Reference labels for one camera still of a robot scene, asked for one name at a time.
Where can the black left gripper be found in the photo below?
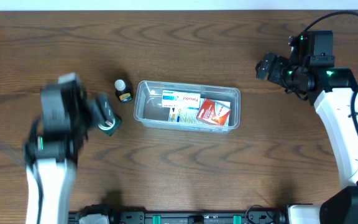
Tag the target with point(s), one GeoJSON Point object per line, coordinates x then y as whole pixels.
{"type": "Point", "coordinates": [92, 109]}

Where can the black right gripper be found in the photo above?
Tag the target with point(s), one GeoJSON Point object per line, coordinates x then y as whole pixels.
{"type": "Point", "coordinates": [276, 69]}

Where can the green Zam-Buk box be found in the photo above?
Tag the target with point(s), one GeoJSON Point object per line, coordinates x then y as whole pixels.
{"type": "Point", "coordinates": [110, 126]}

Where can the dark syrup bottle white cap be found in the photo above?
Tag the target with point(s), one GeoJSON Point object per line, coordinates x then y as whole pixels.
{"type": "Point", "coordinates": [123, 91]}

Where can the white Panadol box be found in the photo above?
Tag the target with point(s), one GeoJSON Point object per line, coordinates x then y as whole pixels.
{"type": "Point", "coordinates": [173, 99]}

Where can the red medicine box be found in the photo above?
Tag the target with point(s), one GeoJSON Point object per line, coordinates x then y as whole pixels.
{"type": "Point", "coordinates": [213, 112]}

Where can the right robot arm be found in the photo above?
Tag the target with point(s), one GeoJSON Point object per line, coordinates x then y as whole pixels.
{"type": "Point", "coordinates": [329, 90]}

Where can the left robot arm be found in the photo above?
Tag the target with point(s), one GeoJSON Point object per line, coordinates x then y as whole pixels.
{"type": "Point", "coordinates": [51, 152]}

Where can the clear plastic container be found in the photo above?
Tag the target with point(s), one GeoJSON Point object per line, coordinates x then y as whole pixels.
{"type": "Point", "coordinates": [151, 113]}

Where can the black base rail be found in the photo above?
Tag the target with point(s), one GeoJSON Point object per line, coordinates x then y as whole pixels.
{"type": "Point", "coordinates": [112, 215]}

